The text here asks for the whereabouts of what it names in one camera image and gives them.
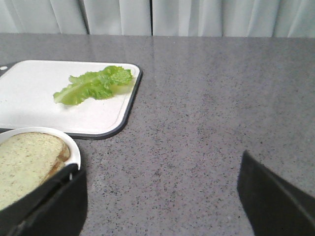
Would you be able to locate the white round plate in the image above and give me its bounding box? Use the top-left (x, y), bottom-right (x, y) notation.
top-left (0, 127), bottom-right (81, 170)

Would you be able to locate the grey white curtain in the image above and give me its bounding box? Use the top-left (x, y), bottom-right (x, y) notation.
top-left (0, 0), bottom-right (315, 38)

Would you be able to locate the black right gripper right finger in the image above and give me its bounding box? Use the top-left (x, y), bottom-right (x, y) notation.
top-left (237, 151), bottom-right (315, 236)

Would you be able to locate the green lettuce leaf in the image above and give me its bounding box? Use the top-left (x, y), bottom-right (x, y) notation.
top-left (53, 66), bottom-right (133, 105)

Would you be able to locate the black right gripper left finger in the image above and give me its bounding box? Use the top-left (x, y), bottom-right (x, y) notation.
top-left (0, 164), bottom-right (88, 236)

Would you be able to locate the white cutting board black rim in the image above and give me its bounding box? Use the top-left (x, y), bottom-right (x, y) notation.
top-left (0, 59), bottom-right (142, 140)

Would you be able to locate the bread slice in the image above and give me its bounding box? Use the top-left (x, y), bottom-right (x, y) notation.
top-left (0, 132), bottom-right (70, 209)

